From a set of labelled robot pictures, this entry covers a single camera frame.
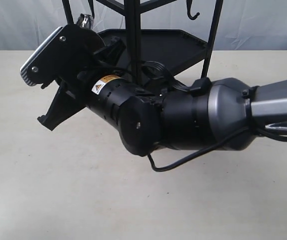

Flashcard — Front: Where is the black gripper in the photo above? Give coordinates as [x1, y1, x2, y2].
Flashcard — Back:
[37, 74, 162, 140]

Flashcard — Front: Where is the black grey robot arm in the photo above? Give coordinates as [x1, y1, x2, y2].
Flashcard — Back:
[38, 75, 287, 157]

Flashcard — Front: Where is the black metal shelf rack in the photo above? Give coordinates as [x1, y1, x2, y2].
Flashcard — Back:
[61, 0, 222, 87]

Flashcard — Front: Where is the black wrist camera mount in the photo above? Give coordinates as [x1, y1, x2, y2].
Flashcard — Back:
[19, 24, 105, 87]

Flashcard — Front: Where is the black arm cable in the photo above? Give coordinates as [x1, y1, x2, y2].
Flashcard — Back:
[147, 126, 287, 173]

